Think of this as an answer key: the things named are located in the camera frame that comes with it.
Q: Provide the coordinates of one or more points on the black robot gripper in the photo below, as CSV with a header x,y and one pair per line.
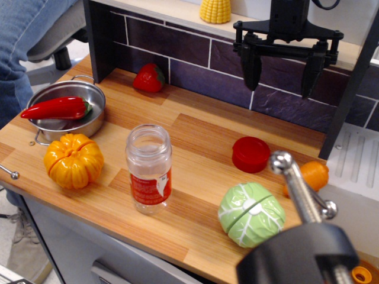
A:
x,y
287,34

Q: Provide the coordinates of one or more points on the red plastic cap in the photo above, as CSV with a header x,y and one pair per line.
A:
x,y
250,154

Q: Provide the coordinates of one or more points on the yellow toy corn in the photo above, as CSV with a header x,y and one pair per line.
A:
x,y
215,11

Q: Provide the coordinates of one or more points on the orange toy carrot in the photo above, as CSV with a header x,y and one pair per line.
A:
x,y
315,174

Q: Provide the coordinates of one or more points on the white toy sink drainer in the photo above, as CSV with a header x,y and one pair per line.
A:
x,y
353,162

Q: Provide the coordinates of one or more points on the red toy strawberry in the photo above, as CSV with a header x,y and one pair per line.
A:
x,y
150,78

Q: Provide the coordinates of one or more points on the green toy cabbage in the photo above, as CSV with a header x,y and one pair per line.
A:
x,y
249,214

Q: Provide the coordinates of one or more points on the clear plastic jar red label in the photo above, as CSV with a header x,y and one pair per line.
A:
x,y
149,160

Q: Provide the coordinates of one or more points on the black clamp with metal screw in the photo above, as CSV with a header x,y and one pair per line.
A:
x,y
313,252

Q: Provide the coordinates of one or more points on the red toy chili pepper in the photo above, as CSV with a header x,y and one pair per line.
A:
x,y
64,108

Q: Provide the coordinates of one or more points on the grey office chair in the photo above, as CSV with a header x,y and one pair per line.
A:
x,y
70,26

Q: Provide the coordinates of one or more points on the orange toy pumpkin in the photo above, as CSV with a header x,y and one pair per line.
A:
x,y
73,161

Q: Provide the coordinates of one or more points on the stainless steel pot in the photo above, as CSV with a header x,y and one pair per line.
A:
x,y
52,129

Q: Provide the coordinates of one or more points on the person leg in jeans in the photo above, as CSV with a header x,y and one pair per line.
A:
x,y
23,24

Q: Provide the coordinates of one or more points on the metal knob rod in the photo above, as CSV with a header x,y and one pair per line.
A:
x,y
13,174

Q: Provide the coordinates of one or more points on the grey shoe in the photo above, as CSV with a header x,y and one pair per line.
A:
x,y
27,257

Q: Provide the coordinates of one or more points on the grey drawer handle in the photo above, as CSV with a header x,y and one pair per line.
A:
x,y
103,274

